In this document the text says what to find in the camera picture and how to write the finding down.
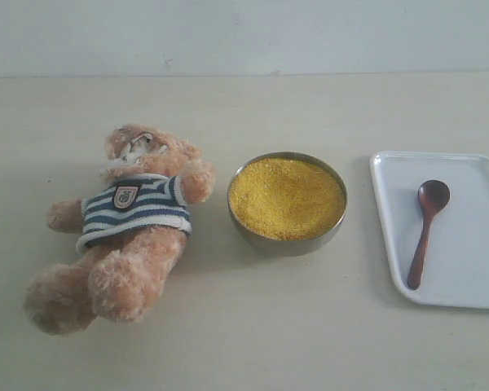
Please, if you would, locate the tan teddy bear striped shirt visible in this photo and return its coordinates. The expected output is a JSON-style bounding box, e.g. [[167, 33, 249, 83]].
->
[[23, 124, 215, 336]]

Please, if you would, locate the dark wooden spoon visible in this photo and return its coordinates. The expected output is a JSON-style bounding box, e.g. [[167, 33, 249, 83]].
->
[[407, 179, 451, 290]]

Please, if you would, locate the yellow millet grain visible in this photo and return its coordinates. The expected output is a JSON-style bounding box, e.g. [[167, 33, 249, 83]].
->
[[229, 157, 346, 241]]

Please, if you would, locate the steel bowl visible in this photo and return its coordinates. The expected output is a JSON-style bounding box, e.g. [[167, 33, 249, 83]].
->
[[227, 152, 348, 257]]

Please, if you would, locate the white plastic tray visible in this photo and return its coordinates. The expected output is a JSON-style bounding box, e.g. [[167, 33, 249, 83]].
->
[[370, 151, 489, 310]]

